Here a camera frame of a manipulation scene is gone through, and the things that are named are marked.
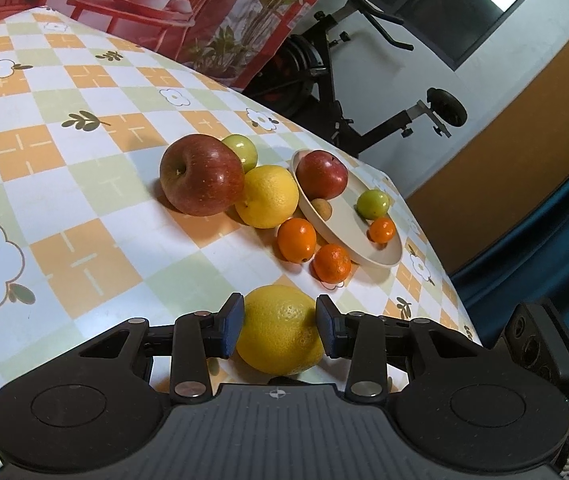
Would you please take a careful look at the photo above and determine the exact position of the black exercise bike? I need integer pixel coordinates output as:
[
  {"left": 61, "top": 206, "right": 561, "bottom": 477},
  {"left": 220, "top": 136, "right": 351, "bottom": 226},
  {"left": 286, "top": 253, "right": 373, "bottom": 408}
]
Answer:
[{"left": 257, "top": 0, "right": 467, "bottom": 161}]

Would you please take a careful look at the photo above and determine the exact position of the smooth orange mandarin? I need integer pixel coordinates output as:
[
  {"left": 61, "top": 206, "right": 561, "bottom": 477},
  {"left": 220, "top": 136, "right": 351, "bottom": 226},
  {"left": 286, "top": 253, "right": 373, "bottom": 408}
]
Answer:
[{"left": 277, "top": 218, "right": 317, "bottom": 263}]

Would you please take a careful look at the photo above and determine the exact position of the bright red apple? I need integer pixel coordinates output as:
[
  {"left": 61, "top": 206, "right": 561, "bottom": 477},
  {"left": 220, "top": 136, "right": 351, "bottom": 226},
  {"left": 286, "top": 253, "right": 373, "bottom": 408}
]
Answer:
[{"left": 296, "top": 150, "right": 349, "bottom": 201}]

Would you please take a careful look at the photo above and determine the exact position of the large green round fruit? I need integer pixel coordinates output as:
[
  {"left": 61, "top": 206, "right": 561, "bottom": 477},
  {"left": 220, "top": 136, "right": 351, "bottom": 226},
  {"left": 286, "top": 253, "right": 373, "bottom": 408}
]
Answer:
[{"left": 355, "top": 188, "right": 391, "bottom": 220}]

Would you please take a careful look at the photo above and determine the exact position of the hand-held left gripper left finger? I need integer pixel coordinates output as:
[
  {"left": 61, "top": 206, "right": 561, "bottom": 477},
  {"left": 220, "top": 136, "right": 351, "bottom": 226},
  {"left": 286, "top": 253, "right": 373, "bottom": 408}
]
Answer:
[{"left": 79, "top": 293, "right": 245, "bottom": 403}]

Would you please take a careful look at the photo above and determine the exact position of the small green round fruit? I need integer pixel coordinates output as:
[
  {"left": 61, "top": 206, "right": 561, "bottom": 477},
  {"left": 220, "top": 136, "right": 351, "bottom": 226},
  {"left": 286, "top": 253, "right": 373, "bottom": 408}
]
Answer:
[{"left": 221, "top": 134, "right": 258, "bottom": 172}]

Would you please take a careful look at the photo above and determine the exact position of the printed pink backdrop cloth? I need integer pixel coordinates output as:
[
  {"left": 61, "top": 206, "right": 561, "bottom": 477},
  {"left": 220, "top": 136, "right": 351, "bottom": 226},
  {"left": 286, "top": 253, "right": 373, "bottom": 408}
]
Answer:
[{"left": 0, "top": 0, "right": 360, "bottom": 93}]

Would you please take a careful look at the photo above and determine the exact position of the rough orange mandarin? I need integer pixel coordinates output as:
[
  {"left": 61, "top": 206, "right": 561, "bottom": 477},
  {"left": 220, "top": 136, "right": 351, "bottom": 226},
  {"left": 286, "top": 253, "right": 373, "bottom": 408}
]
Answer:
[{"left": 312, "top": 243, "right": 352, "bottom": 282}]

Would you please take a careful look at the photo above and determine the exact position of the dark glass window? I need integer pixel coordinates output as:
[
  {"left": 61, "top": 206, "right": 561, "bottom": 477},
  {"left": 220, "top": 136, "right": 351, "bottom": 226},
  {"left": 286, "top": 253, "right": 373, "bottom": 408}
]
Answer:
[{"left": 364, "top": 0, "right": 569, "bottom": 72}]

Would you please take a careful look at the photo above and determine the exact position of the beige round plate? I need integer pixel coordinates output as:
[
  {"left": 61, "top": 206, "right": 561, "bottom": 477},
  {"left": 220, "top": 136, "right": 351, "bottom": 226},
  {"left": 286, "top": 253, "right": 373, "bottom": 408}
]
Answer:
[{"left": 290, "top": 150, "right": 403, "bottom": 267}]

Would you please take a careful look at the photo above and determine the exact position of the teal curtain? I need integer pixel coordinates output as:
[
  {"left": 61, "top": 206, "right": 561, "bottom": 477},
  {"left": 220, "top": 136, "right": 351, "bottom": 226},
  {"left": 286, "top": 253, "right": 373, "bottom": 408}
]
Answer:
[{"left": 451, "top": 145, "right": 569, "bottom": 346}]

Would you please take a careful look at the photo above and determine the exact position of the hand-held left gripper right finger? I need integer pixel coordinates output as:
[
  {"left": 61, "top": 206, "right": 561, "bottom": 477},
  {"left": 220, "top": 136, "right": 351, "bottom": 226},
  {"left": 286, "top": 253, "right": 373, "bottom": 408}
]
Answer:
[{"left": 315, "top": 294, "right": 490, "bottom": 404}]

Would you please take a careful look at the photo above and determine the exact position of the yellow lemon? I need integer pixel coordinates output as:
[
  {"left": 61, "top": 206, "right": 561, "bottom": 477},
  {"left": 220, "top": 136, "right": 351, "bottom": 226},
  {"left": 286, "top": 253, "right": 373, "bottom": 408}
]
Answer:
[
  {"left": 235, "top": 165, "right": 300, "bottom": 229},
  {"left": 236, "top": 284, "right": 325, "bottom": 376}
]

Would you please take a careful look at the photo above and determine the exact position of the dark speckled red apple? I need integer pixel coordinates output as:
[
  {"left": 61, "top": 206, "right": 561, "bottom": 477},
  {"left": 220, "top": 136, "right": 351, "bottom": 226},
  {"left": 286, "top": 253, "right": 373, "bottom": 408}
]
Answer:
[{"left": 159, "top": 134, "right": 246, "bottom": 217}]

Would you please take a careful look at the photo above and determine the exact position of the checked floral tablecloth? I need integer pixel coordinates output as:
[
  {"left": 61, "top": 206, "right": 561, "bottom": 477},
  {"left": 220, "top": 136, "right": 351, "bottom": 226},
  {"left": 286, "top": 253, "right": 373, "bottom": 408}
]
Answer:
[{"left": 0, "top": 6, "right": 485, "bottom": 406}]

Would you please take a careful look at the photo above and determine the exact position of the brown wall panel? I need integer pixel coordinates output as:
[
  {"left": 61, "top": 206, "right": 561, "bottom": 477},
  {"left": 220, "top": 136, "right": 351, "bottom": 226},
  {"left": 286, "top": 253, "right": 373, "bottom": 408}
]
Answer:
[{"left": 407, "top": 10, "right": 569, "bottom": 273}]

